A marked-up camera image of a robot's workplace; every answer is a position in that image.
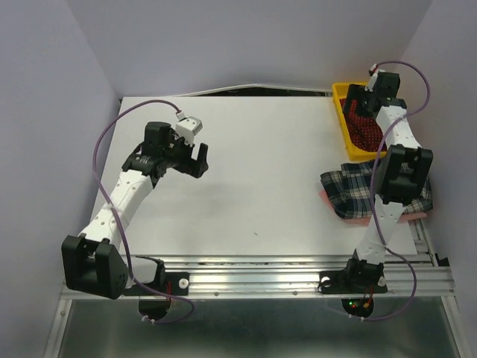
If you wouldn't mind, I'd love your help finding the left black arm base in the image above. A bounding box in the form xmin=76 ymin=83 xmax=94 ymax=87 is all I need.
xmin=121 ymin=260 xmax=191 ymax=318

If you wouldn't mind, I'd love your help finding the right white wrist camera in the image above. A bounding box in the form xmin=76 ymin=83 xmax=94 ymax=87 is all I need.
xmin=365 ymin=63 xmax=380 ymax=92

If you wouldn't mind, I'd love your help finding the yellow plastic bin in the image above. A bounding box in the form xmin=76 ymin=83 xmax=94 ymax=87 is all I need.
xmin=332 ymin=83 xmax=383 ymax=162

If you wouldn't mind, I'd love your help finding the pink skirt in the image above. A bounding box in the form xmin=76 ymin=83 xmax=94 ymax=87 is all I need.
xmin=318 ymin=190 xmax=427 ymax=226

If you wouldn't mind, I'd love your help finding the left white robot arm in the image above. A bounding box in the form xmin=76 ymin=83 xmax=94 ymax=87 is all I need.
xmin=61 ymin=116 xmax=208 ymax=299

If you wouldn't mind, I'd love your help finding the aluminium rail frame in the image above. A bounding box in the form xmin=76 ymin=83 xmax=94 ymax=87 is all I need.
xmin=45 ymin=221 xmax=471 ymax=357

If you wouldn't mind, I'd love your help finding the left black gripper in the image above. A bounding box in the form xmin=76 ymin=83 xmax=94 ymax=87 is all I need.
xmin=162 ymin=130 xmax=208 ymax=179

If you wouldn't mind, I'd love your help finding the plaid skirt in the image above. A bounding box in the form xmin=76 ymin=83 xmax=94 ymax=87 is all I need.
xmin=320 ymin=160 xmax=433 ymax=219

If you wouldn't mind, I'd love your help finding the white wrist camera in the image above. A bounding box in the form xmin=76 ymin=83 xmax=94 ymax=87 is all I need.
xmin=365 ymin=63 xmax=380 ymax=92
xmin=175 ymin=113 xmax=203 ymax=147

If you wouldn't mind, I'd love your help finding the red polka dot skirt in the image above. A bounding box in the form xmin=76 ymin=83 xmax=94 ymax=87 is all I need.
xmin=344 ymin=113 xmax=382 ymax=152

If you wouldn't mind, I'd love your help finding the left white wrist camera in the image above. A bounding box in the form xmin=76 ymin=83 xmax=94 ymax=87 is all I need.
xmin=175 ymin=113 xmax=203 ymax=147

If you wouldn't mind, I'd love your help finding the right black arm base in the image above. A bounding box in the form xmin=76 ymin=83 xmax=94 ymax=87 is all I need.
xmin=317 ymin=258 xmax=388 ymax=318

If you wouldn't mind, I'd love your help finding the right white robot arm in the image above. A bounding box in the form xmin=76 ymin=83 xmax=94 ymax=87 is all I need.
xmin=343 ymin=69 xmax=433 ymax=291

